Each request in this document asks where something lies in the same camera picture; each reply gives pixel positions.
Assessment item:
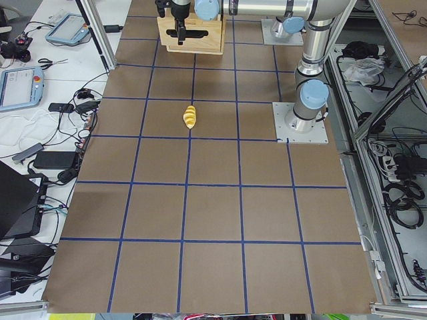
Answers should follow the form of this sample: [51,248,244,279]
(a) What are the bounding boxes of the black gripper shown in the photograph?
[171,0,191,45]

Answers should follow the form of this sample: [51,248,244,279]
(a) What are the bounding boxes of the black drawer handle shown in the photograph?
[166,29,209,39]

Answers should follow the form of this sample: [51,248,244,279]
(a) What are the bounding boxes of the wooden drawer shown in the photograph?
[157,17,223,52]

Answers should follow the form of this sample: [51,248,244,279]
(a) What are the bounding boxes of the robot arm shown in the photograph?
[155,0,354,134]

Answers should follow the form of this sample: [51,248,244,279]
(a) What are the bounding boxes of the wooden drawer cabinet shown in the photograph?
[157,15,226,55]

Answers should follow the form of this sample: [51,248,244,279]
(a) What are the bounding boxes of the toy bread roll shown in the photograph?
[183,105,197,130]

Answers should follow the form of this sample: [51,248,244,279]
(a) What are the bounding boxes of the far teach pendant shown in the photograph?
[45,13,89,47]

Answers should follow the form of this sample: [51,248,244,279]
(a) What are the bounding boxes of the teach pendant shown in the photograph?
[45,13,89,47]
[1,66,44,112]

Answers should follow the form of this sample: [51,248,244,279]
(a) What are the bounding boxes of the near teach pendant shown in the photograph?
[1,66,44,112]

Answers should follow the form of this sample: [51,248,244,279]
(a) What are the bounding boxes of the black power brick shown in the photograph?
[33,151,76,169]

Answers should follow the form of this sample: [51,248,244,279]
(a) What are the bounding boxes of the white crumpled cloth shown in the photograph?
[343,57,385,86]

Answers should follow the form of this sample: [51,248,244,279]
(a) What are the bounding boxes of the black laptop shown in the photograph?
[1,163,47,240]

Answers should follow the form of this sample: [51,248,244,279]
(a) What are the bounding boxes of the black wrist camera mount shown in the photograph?
[154,0,171,18]

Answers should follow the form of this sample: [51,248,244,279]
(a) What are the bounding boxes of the aluminium frame post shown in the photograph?
[75,0,117,73]

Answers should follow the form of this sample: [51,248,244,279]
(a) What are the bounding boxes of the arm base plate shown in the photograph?
[272,102,329,145]
[262,17,306,47]

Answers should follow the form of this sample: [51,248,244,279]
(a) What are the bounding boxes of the black handled scissors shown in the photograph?
[37,58,68,70]

